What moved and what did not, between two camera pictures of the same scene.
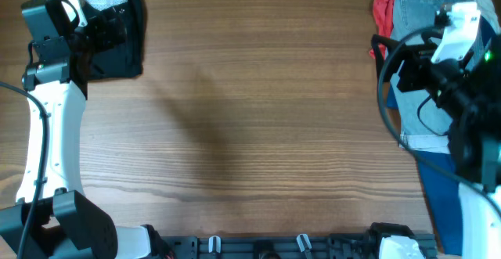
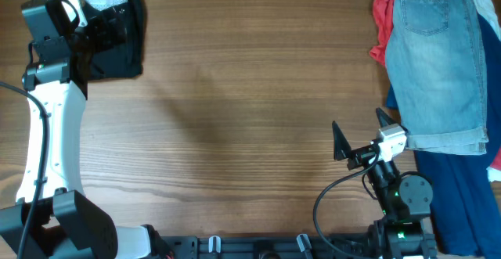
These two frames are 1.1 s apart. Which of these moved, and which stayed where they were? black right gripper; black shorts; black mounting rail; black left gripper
Moved: black right gripper
Stayed: black left gripper; black shorts; black mounting rail
